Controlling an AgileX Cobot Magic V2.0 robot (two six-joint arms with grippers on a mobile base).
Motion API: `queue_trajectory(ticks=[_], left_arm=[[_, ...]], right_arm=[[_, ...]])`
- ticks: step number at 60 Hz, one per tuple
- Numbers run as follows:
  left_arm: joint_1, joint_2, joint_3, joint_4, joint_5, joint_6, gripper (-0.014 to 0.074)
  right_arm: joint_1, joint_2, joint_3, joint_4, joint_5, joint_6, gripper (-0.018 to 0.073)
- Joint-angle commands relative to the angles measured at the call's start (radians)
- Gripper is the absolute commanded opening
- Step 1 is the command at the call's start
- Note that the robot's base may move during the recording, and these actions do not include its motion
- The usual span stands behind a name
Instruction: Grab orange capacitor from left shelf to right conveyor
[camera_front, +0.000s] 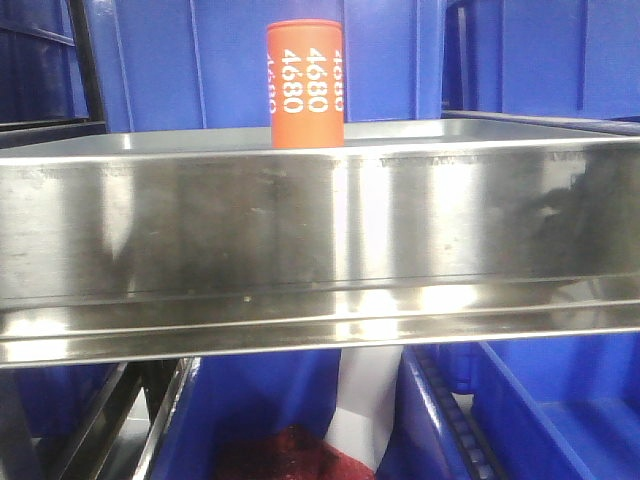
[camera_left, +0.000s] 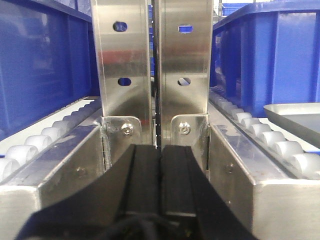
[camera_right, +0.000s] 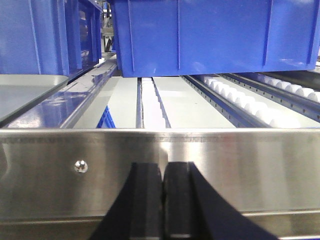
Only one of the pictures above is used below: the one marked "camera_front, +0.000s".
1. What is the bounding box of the orange cylindrical capacitor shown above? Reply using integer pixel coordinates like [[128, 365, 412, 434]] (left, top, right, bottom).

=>
[[266, 19, 345, 149]]

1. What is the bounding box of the stainless steel shelf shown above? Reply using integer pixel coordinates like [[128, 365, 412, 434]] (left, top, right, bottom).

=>
[[1, 114, 639, 367]]

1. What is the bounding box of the blue bin lower centre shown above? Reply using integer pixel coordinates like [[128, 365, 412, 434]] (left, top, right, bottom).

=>
[[147, 348, 381, 480]]

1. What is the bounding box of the blue bin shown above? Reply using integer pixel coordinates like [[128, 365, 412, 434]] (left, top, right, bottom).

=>
[[377, 334, 639, 479], [147, 348, 381, 480]]

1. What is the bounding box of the dark red foam pad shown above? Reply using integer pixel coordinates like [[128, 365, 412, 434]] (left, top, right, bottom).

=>
[[213, 425, 376, 480]]

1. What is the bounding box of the blue crate upper centre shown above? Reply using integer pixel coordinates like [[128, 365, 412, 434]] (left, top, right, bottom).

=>
[[85, 1, 446, 132]]

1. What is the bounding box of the blue crate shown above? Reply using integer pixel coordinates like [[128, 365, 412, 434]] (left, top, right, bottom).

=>
[[85, 1, 446, 132], [442, 1, 639, 119], [1, 1, 88, 123]]

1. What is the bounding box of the blue bin lower right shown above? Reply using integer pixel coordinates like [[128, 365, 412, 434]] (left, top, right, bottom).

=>
[[377, 334, 639, 479]]

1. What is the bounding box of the blue crate upper right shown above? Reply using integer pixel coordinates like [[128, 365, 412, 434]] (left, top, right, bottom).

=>
[[442, 1, 639, 119]]

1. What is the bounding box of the blue crate upper left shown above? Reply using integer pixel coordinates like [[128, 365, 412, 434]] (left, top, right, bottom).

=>
[[1, 1, 88, 123]]

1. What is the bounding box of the black shelf upright post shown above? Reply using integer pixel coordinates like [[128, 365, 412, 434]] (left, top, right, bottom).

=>
[[66, 0, 107, 131]]

